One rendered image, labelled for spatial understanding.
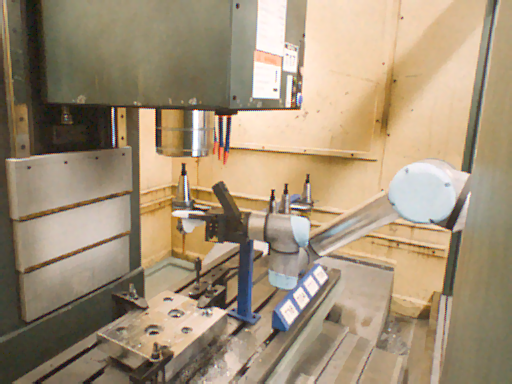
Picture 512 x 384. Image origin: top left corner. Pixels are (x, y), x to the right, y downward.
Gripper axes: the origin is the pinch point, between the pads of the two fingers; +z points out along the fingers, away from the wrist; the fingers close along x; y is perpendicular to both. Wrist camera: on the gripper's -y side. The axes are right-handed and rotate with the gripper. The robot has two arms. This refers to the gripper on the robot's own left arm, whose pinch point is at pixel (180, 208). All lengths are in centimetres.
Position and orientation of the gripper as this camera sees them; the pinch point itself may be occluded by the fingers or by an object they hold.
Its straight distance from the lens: 110.3
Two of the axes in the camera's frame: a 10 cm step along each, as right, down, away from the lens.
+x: 3.2, -1.7, 9.3
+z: -9.5, -0.9, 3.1
